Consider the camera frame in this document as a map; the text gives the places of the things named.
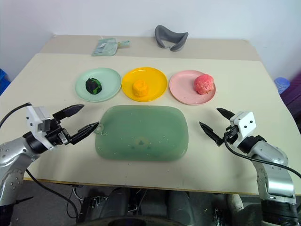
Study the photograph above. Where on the grey curved foam pad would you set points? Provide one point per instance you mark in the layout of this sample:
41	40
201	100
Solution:
171	38

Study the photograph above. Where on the white sneaker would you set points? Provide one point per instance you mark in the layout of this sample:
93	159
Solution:
235	202

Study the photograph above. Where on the purple plastic crate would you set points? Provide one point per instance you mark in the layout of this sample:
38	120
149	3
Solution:
294	94

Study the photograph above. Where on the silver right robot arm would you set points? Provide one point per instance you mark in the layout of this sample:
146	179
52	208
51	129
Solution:
272	164

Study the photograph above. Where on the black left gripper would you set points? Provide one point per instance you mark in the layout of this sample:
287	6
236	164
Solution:
56	135

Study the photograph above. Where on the dark rounded shape under table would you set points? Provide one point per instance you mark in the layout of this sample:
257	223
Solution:
178	204
117	204

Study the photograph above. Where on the blue water bottle cap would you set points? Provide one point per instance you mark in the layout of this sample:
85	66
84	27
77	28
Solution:
281	84

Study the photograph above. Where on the yellow plate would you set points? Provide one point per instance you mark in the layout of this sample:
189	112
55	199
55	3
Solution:
144	84

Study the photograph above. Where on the light green plate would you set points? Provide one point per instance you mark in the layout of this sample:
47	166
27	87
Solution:
98	84

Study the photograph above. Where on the pink clay lump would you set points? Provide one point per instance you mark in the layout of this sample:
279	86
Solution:
204	84

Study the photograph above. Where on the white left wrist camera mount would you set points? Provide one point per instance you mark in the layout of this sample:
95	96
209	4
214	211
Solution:
37	122

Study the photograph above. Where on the light green zip pouch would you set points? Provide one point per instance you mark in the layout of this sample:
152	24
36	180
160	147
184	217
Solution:
105	47

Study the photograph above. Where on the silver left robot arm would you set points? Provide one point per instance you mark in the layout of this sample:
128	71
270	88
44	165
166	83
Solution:
11	153

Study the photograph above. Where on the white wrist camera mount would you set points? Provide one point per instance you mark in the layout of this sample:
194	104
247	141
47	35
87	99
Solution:
244	123
37	122

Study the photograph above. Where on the pink plate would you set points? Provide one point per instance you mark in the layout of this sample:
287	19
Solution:
192	87

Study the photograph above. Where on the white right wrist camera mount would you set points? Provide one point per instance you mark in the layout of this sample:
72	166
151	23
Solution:
244	123

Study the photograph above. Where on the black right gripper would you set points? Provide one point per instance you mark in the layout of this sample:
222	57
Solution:
230	135

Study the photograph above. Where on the green translucent silicone mat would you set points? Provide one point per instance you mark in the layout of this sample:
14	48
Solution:
142	133

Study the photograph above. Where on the dark green clay lump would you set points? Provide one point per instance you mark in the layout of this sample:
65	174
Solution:
93	86

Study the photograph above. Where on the orange clay lump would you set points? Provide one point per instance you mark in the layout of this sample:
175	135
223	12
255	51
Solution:
140	88

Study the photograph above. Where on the blue plastic crate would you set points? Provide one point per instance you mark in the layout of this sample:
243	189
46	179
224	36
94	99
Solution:
3	81

